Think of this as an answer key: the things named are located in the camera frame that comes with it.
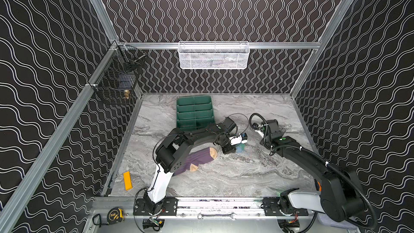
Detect purple striped sock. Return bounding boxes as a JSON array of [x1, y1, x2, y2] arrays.
[[173, 147, 218, 176]]

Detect blue orange striped sock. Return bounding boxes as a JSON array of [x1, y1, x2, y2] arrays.
[[236, 143, 245, 153]]

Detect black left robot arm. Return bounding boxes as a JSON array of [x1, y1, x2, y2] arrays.
[[143, 117, 237, 215]]

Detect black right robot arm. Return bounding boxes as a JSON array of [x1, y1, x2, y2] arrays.
[[249, 120, 378, 230]]

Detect green divided plastic tray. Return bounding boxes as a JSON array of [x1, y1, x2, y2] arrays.
[[176, 95, 215, 131]]

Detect grey cloth pad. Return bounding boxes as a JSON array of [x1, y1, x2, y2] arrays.
[[317, 213, 354, 230]]

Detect yellow block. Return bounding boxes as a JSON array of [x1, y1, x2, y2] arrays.
[[123, 171, 133, 191]]

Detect yellow tape measure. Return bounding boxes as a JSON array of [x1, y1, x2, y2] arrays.
[[107, 207, 124, 225]]

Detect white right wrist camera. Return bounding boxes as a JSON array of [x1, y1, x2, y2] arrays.
[[251, 123, 264, 133]]

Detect white mesh wall basket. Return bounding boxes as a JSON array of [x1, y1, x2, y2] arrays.
[[177, 41, 250, 70]]

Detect black wire wall basket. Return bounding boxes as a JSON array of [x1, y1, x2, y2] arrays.
[[92, 44, 148, 106]]

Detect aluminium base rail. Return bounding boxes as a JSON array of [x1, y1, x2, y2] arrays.
[[132, 196, 350, 219]]

